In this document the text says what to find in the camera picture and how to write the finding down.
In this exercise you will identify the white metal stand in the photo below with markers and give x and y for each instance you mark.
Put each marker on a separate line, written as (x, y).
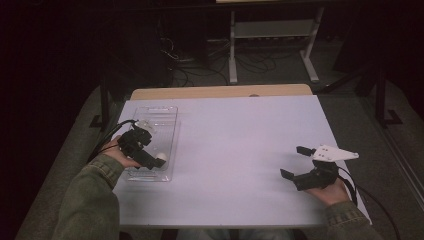
(273, 29)

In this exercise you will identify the clear plastic tray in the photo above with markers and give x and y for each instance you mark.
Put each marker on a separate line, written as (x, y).
(166, 133)

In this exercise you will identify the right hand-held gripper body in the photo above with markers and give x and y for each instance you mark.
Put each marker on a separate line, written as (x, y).
(318, 178)

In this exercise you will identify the person's left hand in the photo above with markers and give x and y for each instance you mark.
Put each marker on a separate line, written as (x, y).
(116, 156)

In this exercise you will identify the person's right hand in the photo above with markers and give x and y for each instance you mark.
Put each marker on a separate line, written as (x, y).
(330, 195)

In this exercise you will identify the black metal stand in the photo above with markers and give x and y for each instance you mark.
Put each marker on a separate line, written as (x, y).
(380, 100)
(105, 106)

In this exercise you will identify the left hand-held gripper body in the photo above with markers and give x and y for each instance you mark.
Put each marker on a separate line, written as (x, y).
(135, 141)

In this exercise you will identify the light wooden table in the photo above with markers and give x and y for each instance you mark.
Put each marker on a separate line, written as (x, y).
(216, 91)

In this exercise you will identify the metal frame rail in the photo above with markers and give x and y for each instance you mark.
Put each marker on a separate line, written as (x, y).
(410, 181)

